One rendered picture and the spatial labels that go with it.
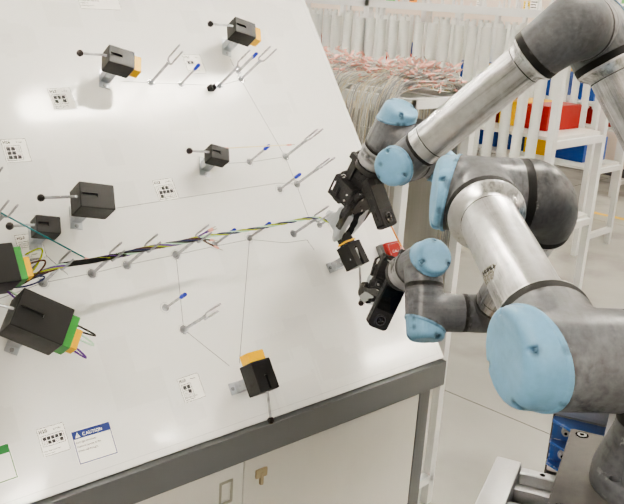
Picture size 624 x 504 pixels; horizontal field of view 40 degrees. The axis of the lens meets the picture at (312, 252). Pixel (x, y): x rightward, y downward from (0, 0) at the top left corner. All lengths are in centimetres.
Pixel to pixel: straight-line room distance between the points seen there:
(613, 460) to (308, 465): 101
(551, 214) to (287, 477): 90
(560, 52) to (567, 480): 72
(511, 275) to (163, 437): 81
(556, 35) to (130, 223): 87
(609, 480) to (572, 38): 75
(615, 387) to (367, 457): 121
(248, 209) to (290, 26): 58
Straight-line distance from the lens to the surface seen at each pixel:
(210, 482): 177
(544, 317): 93
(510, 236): 113
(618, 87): 160
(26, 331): 142
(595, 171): 490
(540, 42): 149
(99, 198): 160
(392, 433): 213
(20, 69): 181
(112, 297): 166
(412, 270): 164
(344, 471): 205
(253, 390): 166
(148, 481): 162
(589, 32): 151
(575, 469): 111
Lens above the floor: 168
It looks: 16 degrees down
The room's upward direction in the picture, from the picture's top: 4 degrees clockwise
